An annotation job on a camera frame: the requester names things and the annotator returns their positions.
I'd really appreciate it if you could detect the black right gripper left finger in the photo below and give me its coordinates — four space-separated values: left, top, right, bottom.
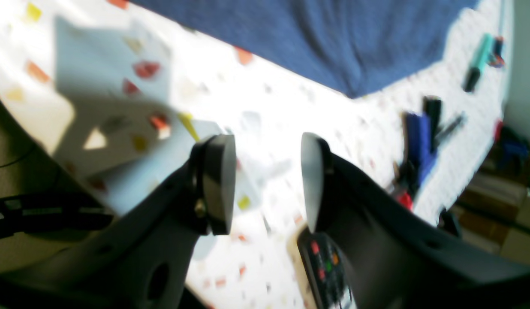
0 134 236 309

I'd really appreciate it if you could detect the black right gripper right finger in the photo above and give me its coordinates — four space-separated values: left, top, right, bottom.
301 133 530 309

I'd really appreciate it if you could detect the blue T-shirt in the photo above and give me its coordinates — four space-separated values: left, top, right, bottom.
134 0 478 99

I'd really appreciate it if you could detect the black TV remote control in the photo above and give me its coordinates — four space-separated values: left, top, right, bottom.
297 228 357 309

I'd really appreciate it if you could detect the blue black bar clamp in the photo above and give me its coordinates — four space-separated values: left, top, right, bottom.
391 96 467 211

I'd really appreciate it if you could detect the terrazzo patterned tablecloth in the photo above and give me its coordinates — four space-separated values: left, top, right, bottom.
0 0 513 309

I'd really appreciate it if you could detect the teal highlighter marker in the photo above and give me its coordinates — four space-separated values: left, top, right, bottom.
463 33 494 93

